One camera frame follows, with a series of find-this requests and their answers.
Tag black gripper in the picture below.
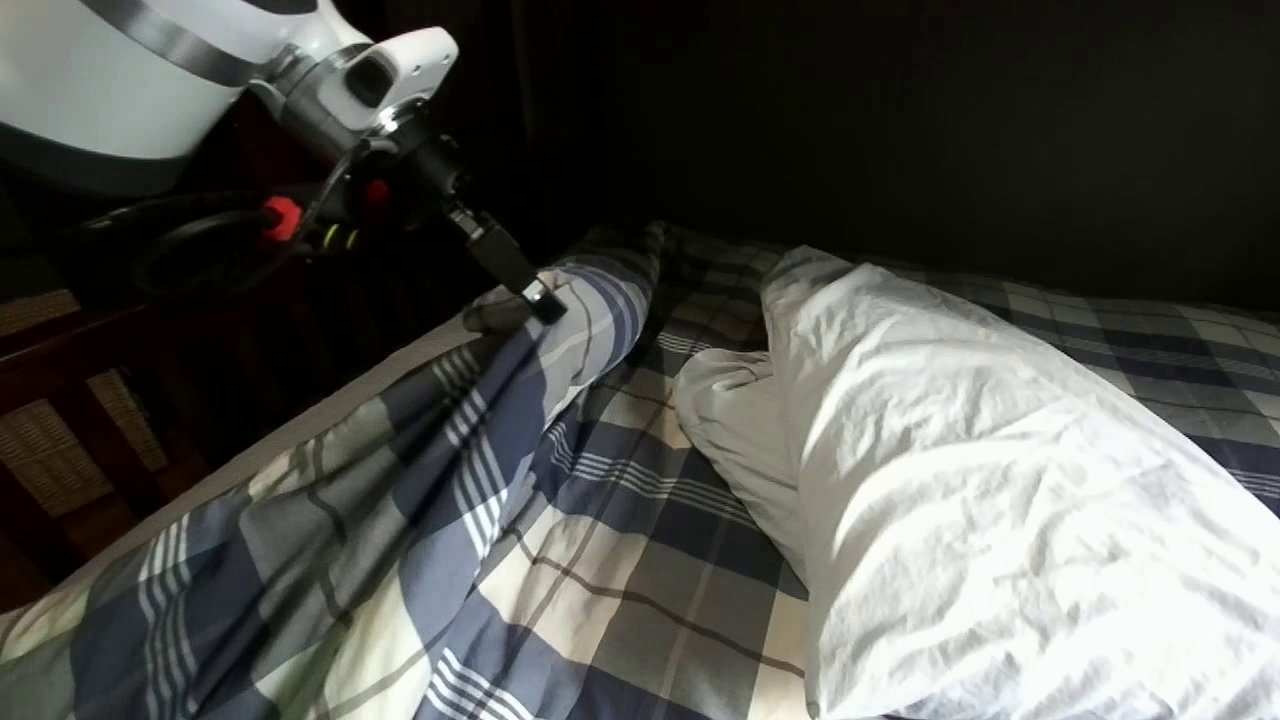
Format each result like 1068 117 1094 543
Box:
260 117 564 324

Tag blue plaid duvet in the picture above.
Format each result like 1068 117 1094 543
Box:
0 230 1280 720

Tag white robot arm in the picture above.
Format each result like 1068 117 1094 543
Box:
0 0 564 324

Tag white pillow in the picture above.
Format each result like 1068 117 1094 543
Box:
677 248 1280 720

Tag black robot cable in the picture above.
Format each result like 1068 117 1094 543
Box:
65 183 353 305

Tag dark wooden bed frame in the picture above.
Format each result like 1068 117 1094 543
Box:
0 274 397 607

